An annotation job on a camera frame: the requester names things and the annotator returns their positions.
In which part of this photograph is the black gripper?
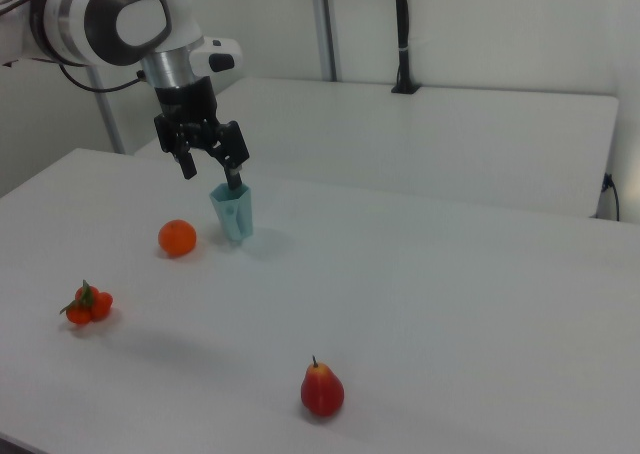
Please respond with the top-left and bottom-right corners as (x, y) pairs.
(152, 76), (251, 193)

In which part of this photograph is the grey aluminium frame post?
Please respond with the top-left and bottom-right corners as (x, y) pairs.
(308, 0), (337, 82)
(89, 63), (126, 154)

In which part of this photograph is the light blue hexagonal mug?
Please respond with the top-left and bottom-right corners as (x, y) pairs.
(208, 182), (255, 243)

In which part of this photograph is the red yellow pear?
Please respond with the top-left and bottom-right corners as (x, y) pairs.
(299, 354), (346, 418)

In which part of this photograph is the black cable at table edge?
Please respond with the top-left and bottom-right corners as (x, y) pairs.
(601, 172), (622, 222)

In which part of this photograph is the orange fruit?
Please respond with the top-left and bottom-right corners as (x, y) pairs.
(157, 218), (198, 258)

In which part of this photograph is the black camera stand pole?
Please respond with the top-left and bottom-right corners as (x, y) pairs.
(390, 0), (422, 96)

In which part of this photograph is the red tomato cluster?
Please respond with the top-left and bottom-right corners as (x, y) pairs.
(59, 279), (115, 326)

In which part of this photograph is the white rear table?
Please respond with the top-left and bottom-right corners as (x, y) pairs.
(133, 76), (621, 220)

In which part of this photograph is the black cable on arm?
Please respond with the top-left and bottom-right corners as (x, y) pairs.
(57, 61), (147, 94)

